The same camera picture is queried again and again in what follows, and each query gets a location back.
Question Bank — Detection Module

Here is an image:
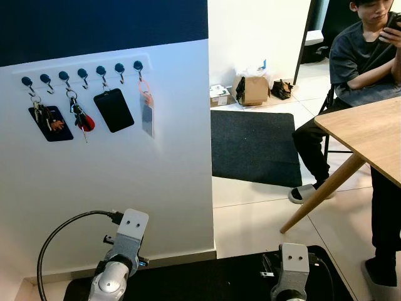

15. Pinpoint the white box by door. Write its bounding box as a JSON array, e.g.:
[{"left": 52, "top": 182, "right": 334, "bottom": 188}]
[{"left": 305, "top": 29, "right": 325, "bottom": 46}]

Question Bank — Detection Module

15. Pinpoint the small black bag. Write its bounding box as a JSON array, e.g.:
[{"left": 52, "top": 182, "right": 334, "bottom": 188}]
[{"left": 271, "top": 79, "right": 294, "bottom": 100}]

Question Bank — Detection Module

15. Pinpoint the dark blue knob hook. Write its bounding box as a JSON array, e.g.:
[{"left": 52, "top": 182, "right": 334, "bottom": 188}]
[
  {"left": 39, "top": 73, "right": 55, "bottom": 94},
  {"left": 21, "top": 76, "right": 36, "bottom": 97},
  {"left": 58, "top": 71, "right": 73, "bottom": 92},
  {"left": 77, "top": 68, "right": 91, "bottom": 89},
  {"left": 132, "top": 60, "right": 147, "bottom": 81},
  {"left": 95, "top": 65, "right": 110, "bottom": 87},
  {"left": 113, "top": 63, "right": 128, "bottom": 84}
]

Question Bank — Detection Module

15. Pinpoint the black phone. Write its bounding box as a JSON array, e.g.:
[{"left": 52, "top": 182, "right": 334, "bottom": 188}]
[{"left": 386, "top": 13, "right": 401, "bottom": 33}]

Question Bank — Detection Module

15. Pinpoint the black card holder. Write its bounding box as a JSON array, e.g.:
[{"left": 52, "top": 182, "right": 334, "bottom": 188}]
[{"left": 93, "top": 88, "right": 135, "bottom": 134}]

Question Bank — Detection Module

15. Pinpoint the navy blue card holder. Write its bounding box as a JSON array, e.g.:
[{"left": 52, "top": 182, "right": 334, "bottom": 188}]
[{"left": 28, "top": 105, "right": 75, "bottom": 142}]

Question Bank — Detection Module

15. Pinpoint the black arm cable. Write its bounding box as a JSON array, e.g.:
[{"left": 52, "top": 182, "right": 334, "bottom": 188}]
[
  {"left": 307, "top": 253, "right": 337, "bottom": 301},
  {"left": 36, "top": 210, "right": 125, "bottom": 301}
]

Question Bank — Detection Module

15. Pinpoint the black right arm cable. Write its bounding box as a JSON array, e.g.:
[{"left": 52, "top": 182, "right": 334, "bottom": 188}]
[{"left": 307, "top": 253, "right": 337, "bottom": 301}]

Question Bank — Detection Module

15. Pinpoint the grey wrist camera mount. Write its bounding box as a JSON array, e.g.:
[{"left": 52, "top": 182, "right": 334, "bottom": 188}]
[
  {"left": 278, "top": 243, "right": 310, "bottom": 290},
  {"left": 114, "top": 209, "right": 150, "bottom": 259}
]

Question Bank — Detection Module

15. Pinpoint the black door frame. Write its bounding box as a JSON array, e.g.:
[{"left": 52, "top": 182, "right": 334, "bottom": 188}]
[{"left": 293, "top": 0, "right": 315, "bottom": 86}]

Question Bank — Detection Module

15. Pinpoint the white plastic bag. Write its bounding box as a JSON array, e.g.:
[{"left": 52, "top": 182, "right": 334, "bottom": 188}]
[{"left": 234, "top": 60, "right": 271, "bottom": 80}]

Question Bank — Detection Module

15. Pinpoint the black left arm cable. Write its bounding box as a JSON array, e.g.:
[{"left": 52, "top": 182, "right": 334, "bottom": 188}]
[{"left": 36, "top": 210, "right": 125, "bottom": 301}]

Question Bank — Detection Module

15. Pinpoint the dark grey rug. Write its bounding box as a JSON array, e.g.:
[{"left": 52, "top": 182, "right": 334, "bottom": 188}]
[{"left": 211, "top": 110, "right": 303, "bottom": 188}]

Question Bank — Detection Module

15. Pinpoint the white wall hook rail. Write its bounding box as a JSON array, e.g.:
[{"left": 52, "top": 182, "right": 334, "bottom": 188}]
[{"left": 14, "top": 54, "right": 152, "bottom": 83}]

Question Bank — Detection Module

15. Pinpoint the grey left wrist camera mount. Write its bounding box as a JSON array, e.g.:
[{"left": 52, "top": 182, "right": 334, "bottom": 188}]
[{"left": 114, "top": 209, "right": 150, "bottom": 259}]

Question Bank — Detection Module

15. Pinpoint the silver key bunch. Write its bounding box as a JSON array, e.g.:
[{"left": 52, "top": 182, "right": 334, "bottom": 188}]
[{"left": 31, "top": 93, "right": 66, "bottom": 132}]

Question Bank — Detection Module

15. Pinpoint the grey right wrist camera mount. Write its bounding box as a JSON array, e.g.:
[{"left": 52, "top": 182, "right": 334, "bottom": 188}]
[{"left": 278, "top": 243, "right": 310, "bottom": 290}]

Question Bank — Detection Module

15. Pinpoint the person in grey shirt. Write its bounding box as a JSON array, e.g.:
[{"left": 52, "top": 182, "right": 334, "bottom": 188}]
[{"left": 288, "top": 0, "right": 401, "bottom": 301}]

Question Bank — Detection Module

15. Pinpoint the wooden table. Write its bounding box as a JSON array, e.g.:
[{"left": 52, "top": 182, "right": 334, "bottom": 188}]
[{"left": 279, "top": 96, "right": 401, "bottom": 235}]

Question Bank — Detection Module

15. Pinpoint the clear card holder orange loop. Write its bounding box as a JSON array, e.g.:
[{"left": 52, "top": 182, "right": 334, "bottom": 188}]
[{"left": 138, "top": 78, "right": 155, "bottom": 139}]

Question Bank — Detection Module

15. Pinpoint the key bunch with red tag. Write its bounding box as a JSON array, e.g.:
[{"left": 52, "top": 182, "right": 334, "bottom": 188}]
[{"left": 66, "top": 90, "right": 96, "bottom": 144}]

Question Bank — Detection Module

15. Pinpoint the black chair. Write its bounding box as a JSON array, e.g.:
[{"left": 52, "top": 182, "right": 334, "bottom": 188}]
[{"left": 318, "top": 85, "right": 355, "bottom": 175}]

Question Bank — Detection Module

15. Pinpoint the brown cardboard box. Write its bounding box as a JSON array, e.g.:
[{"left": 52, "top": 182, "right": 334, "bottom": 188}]
[{"left": 236, "top": 75, "right": 271, "bottom": 107}]

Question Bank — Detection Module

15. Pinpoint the black floor mat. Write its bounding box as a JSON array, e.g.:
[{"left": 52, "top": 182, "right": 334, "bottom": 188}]
[{"left": 63, "top": 245, "right": 355, "bottom": 301}]

